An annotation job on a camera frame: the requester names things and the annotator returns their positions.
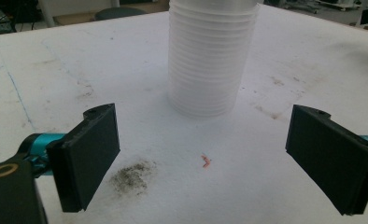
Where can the white table leg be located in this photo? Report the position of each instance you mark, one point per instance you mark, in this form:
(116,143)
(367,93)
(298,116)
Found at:
(46,13)

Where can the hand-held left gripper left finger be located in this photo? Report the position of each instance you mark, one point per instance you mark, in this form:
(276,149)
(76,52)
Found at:
(85,155)

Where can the small orange scrap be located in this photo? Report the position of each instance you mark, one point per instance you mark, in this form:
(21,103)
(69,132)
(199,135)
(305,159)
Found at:
(205,161)

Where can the stack of white plastic cups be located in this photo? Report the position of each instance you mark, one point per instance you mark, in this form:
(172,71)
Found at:
(208,57)

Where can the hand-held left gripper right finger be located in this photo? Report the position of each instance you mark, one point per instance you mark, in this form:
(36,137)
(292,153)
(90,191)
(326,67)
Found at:
(328,155)

